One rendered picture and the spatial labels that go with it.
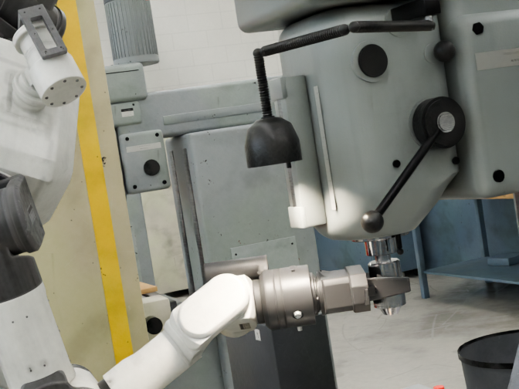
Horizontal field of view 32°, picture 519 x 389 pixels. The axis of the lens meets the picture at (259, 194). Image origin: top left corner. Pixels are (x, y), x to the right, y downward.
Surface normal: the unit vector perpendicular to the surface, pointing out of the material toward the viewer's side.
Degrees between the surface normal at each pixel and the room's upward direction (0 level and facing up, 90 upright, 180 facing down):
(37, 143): 58
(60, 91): 148
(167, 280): 90
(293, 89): 90
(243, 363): 90
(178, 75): 90
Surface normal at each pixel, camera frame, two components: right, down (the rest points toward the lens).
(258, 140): -0.55, -0.18
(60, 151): 0.96, -0.22
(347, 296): -0.02, 0.06
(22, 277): 0.75, -0.07
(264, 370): -0.88, 0.16
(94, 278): 0.39, -0.01
